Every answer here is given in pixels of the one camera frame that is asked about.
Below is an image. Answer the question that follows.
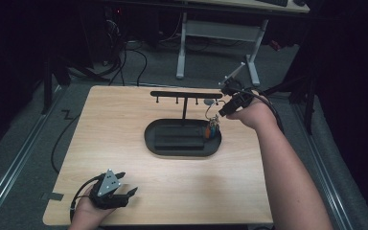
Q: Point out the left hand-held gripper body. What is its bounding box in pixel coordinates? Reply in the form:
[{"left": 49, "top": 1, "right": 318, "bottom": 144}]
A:
[{"left": 89, "top": 169, "right": 130, "bottom": 211}]

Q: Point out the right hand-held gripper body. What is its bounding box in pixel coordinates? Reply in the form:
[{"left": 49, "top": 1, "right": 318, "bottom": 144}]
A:
[{"left": 219, "top": 61, "right": 255, "bottom": 111}]

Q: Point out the metal key ring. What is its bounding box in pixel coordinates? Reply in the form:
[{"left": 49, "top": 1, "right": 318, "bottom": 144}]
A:
[{"left": 204, "top": 101, "right": 221, "bottom": 127}]

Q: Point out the black key rack with tray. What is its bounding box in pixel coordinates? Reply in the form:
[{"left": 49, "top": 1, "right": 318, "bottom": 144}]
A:
[{"left": 144, "top": 90, "right": 223, "bottom": 158}]

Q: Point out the person's right hand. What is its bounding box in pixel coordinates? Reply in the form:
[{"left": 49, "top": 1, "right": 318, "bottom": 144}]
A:
[{"left": 226, "top": 93, "right": 278, "bottom": 130}]

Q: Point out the person's left hand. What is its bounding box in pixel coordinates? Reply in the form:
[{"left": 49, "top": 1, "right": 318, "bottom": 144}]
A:
[{"left": 71, "top": 194, "right": 118, "bottom": 226}]

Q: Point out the grey tape strip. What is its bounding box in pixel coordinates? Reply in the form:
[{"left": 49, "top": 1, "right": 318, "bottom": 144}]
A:
[{"left": 40, "top": 192, "right": 65, "bottom": 202}]

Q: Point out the black tripod stand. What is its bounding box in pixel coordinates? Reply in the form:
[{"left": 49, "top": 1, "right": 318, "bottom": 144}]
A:
[{"left": 262, "top": 71, "right": 321, "bottom": 136}]

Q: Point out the black keyboard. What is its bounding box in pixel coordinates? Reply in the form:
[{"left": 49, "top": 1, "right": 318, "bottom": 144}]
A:
[{"left": 257, "top": 0, "right": 289, "bottom": 8}]

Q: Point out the black metal stand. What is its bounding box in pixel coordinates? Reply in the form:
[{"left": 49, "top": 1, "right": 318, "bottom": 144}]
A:
[{"left": 40, "top": 47, "right": 73, "bottom": 115}]

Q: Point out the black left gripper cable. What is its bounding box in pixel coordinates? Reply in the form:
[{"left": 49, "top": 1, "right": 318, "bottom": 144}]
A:
[{"left": 69, "top": 176, "right": 104, "bottom": 222}]

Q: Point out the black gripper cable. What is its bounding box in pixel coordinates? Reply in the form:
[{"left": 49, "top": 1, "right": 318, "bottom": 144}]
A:
[
  {"left": 241, "top": 87, "right": 285, "bottom": 133},
  {"left": 69, "top": 176, "right": 104, "bottom": 222}
]

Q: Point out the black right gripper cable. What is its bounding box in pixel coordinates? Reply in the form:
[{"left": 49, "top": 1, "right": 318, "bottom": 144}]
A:
[{"left": 241, "top": 87, "right": 285, "bottom": 133}]

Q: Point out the white frame desk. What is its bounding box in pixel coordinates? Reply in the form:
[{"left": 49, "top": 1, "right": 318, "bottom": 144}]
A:
[{"left": 175, "top": 0, "right": 311, "bottom": 87}]

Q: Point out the black floor cable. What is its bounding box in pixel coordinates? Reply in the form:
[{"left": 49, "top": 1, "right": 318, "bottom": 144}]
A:
[{"left": 50, "top": 113, "right": 81, "bottom": 174}]

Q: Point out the bundle of black cables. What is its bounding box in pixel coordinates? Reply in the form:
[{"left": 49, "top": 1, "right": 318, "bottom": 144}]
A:
[{"left": 103, "top": 9, "right": 149, "bottom": 87}]

